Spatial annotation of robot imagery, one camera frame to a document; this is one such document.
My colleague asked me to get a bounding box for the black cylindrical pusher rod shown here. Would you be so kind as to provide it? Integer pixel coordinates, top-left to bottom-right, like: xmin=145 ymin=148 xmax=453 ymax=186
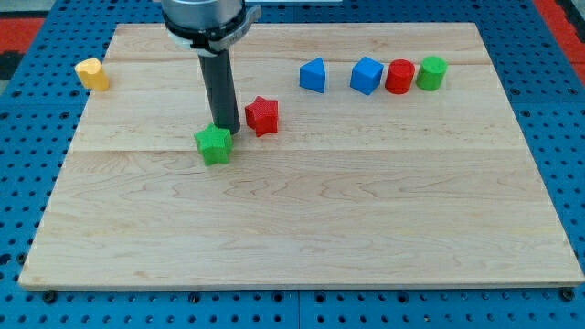
xmin=198 ymin=50 xmax=240 ymax=134

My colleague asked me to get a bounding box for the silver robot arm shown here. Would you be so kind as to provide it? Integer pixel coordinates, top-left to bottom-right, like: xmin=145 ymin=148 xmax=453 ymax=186
xmin=161 ymin=0 xmax=261 ymax=134

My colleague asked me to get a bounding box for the yellow heart block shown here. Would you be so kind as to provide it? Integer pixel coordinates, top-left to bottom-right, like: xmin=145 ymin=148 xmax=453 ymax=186
xmin=74 ymin=58 xmax=110 ymax=91

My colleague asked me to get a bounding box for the red star block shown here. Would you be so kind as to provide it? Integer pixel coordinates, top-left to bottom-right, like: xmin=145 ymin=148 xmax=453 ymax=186
xmin=245 ymin=96 xmax=279 ymax=137

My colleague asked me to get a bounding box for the green star block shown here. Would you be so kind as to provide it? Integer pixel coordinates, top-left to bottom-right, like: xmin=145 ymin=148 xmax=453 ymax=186
xmin=194 ymin=123 xmax=233 ymax=166

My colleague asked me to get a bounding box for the blue triangular prism block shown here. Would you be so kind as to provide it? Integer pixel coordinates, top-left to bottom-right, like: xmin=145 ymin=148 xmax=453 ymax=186
xmin=299 ymin=58 xmax=326 ymax=93

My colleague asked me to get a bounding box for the blue cube block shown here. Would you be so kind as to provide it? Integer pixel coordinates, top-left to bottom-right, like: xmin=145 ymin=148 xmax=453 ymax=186
xmin=350 ymin=57 xmax=384 ymax=95

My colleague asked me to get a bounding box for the wooden board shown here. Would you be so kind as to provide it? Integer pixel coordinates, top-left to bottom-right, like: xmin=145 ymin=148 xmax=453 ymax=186
xmin=19 ymin=23 xmax=584 ymax=291

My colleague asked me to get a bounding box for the red cylinder block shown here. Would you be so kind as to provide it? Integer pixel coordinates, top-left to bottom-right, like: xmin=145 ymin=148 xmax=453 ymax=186
xmin=385 ymin=58 xmax=415 ymax=95

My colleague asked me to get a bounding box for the green cylinder block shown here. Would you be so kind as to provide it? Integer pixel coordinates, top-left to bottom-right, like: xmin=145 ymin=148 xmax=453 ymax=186
xmin=415 ymin=56 xmax=448 ymax=91

